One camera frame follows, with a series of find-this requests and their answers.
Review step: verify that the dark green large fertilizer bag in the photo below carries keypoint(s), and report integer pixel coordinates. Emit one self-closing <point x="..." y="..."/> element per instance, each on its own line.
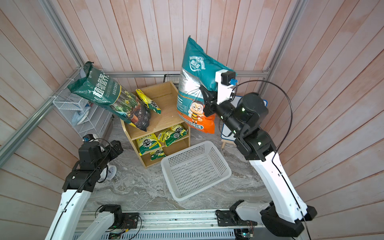
<point x="102" y="90"/>

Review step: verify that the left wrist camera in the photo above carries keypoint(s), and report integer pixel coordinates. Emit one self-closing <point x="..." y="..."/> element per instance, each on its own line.
<point x="88" y="138"/>

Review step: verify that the white wire rack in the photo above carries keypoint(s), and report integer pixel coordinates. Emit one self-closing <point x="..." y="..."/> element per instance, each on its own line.
<point x="84" y="116"/>

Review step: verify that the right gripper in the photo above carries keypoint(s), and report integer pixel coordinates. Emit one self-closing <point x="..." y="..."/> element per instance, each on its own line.
<point x="214" y="109"/>

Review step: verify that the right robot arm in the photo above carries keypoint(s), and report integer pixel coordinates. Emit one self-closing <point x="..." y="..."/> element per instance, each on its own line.
<point x="287" y="214"/>

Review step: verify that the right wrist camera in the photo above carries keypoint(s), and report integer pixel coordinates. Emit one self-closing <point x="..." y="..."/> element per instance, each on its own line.
<point x="226" y="81"/>

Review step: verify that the white plastic basket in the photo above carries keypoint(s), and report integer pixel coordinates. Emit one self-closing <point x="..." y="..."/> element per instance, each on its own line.
<point x="195" y="169"/>

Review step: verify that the small green bag bottom shelf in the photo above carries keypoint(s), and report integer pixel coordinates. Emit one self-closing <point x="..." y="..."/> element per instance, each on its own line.
<point x="157" y="154"/>

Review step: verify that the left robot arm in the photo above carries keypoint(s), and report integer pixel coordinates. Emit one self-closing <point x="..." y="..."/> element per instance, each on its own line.
<point x="77" y="189"/>

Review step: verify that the teal orange fertilizer bag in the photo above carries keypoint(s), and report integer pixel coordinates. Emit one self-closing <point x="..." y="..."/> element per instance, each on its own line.
<point x="198" y="70"/>

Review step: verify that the wooden shelf cabinet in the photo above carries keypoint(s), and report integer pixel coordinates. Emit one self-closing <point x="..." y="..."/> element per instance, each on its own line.
<point x="165" y="95"/>

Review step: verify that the yellow green small bag top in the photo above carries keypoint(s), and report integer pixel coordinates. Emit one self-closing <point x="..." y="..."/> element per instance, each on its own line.
<point x="150" y="104"/>

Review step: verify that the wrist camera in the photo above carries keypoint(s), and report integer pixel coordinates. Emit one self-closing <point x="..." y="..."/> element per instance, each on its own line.
<point x="88" y="138"/>
<point x="226" y="81"/>

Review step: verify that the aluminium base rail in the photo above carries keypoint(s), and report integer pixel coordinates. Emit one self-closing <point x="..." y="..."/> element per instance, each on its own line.
<point x="241" y="214"/>

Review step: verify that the white board blue frame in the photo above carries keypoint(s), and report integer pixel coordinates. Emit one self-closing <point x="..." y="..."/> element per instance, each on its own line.
<point x="228" y="132"/>

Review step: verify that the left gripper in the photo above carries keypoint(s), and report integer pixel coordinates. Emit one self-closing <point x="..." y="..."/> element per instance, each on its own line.
<point x="114" y="154"/>

